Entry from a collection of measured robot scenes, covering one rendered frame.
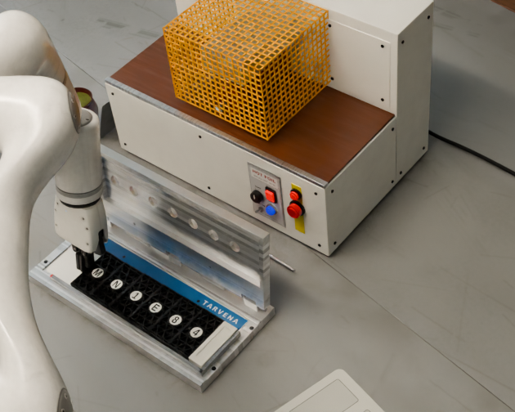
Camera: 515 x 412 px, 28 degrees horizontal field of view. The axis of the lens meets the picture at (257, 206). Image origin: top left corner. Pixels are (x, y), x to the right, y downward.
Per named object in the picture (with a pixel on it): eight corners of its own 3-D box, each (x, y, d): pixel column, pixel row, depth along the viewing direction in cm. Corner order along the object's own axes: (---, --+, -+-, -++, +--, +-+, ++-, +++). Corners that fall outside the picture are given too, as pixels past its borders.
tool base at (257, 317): (29, 281, 198) (24, 269, 195) (104, 216, 208) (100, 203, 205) (201, 393, 176) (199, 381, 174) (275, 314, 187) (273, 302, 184)
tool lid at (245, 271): (79, 140, 192) (86, 136, 193) (91, 216, 205) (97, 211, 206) (262, 238, 171) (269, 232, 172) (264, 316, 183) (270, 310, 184)
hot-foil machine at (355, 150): (119, 150, 221) (82, 4, 193) (238, 51, 241) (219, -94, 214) (418, 308, 185) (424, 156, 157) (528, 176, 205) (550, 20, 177)
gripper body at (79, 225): (44, 187, 184) (49, 235, 191) (83, 210, 179) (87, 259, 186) (75, 169, 189) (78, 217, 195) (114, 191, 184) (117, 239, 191)
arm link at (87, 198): (42, 180, 182) (44, 193, 184) (78, 199, 178) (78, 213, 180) (78, 160, 187) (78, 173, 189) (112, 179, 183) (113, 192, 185)
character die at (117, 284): (90, 299, 190) (88, 295, 190) (126, 266, 195) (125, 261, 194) (108, 311, 188) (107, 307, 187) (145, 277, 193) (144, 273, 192)
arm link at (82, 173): (42, 189, 180) (93, 197, 179) (36, 125, 172) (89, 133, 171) (60, 162, 187) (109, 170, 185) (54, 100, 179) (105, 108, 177)
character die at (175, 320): (148, 335, 183) (146, 331, 183) (184, 300, 188) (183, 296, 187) (167, 348, 181) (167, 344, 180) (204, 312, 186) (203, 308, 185)
